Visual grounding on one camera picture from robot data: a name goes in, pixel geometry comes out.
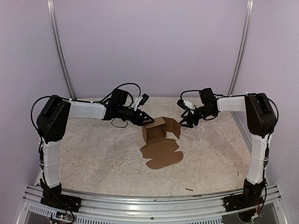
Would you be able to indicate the brown cardboard box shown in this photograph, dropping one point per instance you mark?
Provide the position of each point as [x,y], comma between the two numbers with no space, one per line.
[159,150]

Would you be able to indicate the right aluminium corner post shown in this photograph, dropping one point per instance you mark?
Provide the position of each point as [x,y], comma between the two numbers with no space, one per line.
[242,46]

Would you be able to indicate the front aluminium frame rail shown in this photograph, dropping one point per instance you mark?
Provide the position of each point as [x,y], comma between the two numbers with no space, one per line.
[112,209]

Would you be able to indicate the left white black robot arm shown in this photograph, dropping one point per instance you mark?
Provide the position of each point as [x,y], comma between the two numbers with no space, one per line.
[51,126]

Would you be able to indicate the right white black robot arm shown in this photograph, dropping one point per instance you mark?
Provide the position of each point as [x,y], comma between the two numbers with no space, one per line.
[262,117]

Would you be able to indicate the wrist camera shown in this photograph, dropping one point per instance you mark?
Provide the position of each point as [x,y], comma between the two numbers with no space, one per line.
[185,104]
[139,101]

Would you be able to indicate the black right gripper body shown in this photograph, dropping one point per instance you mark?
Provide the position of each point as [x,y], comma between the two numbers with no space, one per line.
[205,113]

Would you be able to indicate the aluminium corner post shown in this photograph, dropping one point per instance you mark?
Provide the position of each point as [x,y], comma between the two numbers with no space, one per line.
[242,46]
[59,48]

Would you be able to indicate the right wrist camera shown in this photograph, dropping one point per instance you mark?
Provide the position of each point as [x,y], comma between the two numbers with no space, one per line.
[185,104]

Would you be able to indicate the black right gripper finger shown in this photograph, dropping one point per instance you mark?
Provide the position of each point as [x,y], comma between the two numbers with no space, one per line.
[186,117]
[185,124]

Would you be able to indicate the left aluminium corner post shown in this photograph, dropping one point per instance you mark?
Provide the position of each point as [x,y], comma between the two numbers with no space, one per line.
[59,48]

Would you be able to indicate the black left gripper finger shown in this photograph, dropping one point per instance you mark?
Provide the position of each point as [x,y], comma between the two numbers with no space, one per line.
[147,122]
[146,117]

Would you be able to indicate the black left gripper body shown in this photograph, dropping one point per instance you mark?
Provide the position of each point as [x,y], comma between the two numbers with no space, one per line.
[133,119]

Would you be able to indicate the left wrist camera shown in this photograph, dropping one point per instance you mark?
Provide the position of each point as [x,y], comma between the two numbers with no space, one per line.
[139,101]

